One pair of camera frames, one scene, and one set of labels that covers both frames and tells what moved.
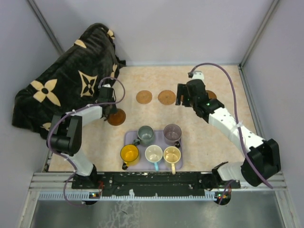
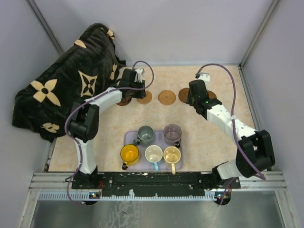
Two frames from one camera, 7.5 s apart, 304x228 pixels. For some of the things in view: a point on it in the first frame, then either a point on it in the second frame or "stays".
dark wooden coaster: [118, 118] to [125, 101]
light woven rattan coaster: [144, 97] stays
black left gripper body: [113, 108] to [137, 93]
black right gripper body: [192, 103] stays
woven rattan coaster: [166, 97] stays
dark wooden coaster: [211, 95] stays
